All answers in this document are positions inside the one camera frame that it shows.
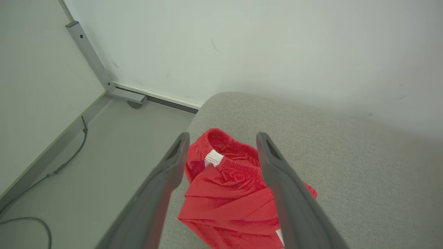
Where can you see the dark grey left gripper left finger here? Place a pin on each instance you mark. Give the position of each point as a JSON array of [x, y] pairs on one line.
[[152, 204]]

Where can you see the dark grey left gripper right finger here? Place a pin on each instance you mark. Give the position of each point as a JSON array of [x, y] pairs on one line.
[[294, 204]]

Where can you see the red shorts with white trim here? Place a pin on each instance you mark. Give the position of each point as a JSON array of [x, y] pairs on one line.
[[225, 207]]

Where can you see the grey round partition foot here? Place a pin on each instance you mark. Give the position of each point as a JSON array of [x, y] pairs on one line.
[[135, 104]]

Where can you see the grey metal partition post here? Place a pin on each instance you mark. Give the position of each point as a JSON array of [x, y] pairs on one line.
[[90, 55]]

